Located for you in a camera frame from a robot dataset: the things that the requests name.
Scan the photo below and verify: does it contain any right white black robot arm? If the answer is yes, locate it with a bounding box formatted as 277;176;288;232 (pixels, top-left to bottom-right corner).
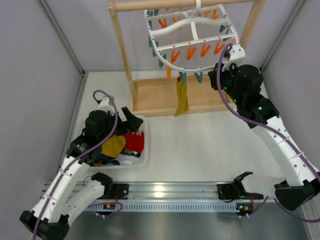
208;63;320;211

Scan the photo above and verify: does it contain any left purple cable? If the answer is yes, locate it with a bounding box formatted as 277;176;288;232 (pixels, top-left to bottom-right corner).
31;89;125;240

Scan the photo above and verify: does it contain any aluminium rail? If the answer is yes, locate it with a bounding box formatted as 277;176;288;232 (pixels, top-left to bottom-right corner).
42;181;288;201

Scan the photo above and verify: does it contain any white clip hanger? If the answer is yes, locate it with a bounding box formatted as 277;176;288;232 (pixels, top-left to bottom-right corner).
144;0;240;83

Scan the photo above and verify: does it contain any purple cable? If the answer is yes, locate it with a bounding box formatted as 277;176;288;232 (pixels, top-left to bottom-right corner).
31;89;125;240
215;42;320;224

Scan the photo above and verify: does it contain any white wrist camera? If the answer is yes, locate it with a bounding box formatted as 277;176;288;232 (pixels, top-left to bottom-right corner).
98;97;115;113
221;44;246;72

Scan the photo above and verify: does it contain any perforated cable duct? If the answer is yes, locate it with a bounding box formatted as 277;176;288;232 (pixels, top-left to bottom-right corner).
85;201;252;213

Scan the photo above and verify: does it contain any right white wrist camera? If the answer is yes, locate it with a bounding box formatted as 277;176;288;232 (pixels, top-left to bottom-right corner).
221;44;246;72

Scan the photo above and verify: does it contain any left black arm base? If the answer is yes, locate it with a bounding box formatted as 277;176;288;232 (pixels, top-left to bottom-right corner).
99;183;129;200

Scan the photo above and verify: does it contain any mustard yellow sock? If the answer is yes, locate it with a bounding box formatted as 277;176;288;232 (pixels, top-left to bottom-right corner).
101;135;126;159
174;77;189;117

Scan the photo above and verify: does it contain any wooden hanger stand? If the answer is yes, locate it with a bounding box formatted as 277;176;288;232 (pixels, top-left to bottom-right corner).
108;0;265;117

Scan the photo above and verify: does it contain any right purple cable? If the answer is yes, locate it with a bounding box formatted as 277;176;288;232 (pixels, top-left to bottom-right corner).
215;42;320;224

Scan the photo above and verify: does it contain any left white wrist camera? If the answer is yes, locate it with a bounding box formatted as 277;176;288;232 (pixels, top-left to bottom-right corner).
98;97;115;113

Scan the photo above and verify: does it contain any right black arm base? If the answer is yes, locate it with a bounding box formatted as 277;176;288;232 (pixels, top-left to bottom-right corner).
217;182;250;201

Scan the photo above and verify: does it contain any translucent plastic bin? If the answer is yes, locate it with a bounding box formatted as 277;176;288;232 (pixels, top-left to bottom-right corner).
74;114;152;171

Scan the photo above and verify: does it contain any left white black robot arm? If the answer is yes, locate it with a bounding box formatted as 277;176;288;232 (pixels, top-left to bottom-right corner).
19;107;144;240

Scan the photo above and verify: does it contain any dark patterned sock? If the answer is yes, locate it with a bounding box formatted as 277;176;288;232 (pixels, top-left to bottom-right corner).
93;153;120;167

